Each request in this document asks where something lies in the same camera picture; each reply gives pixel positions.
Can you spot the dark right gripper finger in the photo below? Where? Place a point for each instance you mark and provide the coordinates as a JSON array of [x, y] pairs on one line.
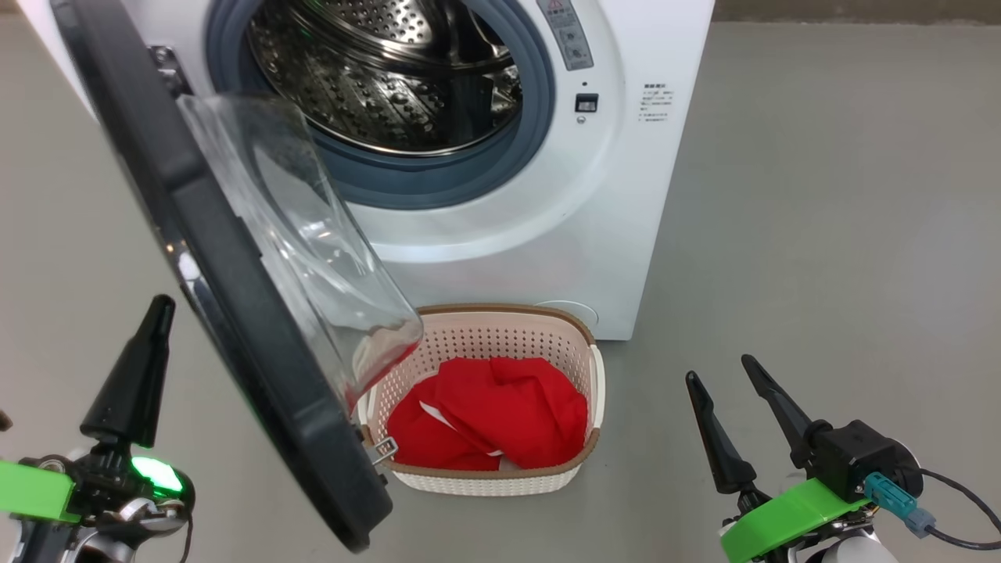
[[723, 453], [786, 414]]

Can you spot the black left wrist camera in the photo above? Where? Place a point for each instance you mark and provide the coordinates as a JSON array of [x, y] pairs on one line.
[[117, 477]]

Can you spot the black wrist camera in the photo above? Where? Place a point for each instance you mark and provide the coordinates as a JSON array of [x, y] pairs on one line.
[[860, 453], [117, 477]]

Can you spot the steel washing drum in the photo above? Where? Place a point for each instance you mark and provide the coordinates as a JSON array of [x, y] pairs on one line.
[[375, 86]]

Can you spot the white front-load washing machine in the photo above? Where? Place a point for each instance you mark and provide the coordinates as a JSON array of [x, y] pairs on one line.
[[610, 195]]

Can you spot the cream perforated laundry basket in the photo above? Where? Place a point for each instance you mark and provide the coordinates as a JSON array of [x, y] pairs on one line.
[[485, 336]]

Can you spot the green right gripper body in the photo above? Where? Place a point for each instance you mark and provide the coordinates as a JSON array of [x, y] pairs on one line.
[[782, 516]]

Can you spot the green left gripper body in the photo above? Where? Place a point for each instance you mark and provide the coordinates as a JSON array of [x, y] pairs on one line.
[[35, 491]]

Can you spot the round white filter cover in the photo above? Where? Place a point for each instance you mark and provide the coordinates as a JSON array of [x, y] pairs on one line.
[[575, 313]]

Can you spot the grey warning sticker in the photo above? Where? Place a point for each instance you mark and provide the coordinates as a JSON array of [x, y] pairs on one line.
[[567, 31]]

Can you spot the grey rubber door gasket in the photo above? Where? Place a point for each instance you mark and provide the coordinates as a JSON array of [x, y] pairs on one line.
[[438, 184]]

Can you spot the black washing machine door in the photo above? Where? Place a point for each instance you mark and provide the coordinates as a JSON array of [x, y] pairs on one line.
[[227, 313]]

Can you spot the silver door hinge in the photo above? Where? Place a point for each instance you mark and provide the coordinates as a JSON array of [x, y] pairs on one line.
[[168, 70]]

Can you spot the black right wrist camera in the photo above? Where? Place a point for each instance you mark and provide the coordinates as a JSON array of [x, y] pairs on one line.
[[860, 453]]

